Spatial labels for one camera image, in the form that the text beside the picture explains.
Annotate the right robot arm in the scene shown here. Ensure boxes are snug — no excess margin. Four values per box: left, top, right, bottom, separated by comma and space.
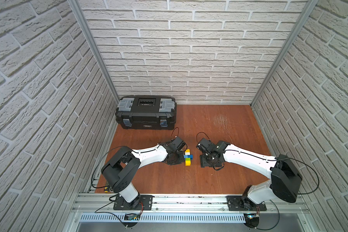
196, 138, 303, 210

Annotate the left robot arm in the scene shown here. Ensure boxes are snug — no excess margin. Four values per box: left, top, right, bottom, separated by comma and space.
101, 137, 187, 210

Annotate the black grey toolbox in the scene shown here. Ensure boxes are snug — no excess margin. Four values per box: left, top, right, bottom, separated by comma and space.
115, 95, 177, 130

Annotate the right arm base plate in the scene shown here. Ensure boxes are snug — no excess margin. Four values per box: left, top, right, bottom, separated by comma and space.
226, 195, 267, 211

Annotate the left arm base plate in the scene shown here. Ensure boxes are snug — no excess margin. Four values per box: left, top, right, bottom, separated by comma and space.
113, 194, 154, 211

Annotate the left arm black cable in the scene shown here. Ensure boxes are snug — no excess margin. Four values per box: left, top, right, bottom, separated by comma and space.
90, 146, 125, 189

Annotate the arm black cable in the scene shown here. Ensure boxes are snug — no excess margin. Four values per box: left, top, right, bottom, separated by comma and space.
284, 157, 320, 195
90, 146, 125, 189

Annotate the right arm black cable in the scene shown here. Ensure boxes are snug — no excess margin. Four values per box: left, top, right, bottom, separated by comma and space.
284, 157, 320, 195

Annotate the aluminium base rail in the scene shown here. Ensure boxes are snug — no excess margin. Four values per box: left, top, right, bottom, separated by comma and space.
71, 193, 310, 214

